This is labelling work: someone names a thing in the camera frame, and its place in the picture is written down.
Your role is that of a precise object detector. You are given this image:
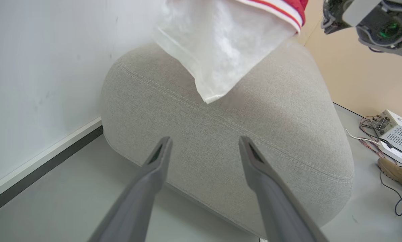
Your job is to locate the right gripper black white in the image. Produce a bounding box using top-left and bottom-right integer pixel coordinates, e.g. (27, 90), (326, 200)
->
(321, 0), (402, 60)

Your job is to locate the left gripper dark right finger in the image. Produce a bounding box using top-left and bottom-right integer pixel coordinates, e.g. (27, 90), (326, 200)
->
(238, 136), (329, 242)

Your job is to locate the white vented electronics box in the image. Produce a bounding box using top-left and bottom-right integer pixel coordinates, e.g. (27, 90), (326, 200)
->
(370, 109), (402, 157)

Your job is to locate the white and black baseboard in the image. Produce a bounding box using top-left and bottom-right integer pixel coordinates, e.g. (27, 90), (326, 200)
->
(0, 117), (104, 219)

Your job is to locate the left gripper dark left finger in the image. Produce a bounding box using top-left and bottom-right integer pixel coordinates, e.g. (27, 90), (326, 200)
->
(88, 136), (173, 242)

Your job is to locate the thin black cable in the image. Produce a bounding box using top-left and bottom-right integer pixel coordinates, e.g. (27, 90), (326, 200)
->
(379, 172), (402, 216)

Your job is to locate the thin white cable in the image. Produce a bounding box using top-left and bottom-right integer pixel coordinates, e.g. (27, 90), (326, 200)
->
(343, 128), (380, 144)

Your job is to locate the red and white garment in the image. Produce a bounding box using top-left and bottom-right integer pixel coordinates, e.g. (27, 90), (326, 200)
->
(152, 0), (309, 104)

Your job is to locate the tan suede shoe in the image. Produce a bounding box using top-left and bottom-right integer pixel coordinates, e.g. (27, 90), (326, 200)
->
(377, 158), (402, 199)

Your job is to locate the white power strip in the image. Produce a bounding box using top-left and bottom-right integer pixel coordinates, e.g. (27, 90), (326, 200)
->
(378, 140), (402, 167)

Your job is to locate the grey fabric sofa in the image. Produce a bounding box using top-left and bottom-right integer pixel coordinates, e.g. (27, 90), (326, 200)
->
(101, 35), (355, 240)

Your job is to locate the coloured wire bundle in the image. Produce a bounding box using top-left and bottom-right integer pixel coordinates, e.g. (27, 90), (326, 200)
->
(359, 116), (386, 158)

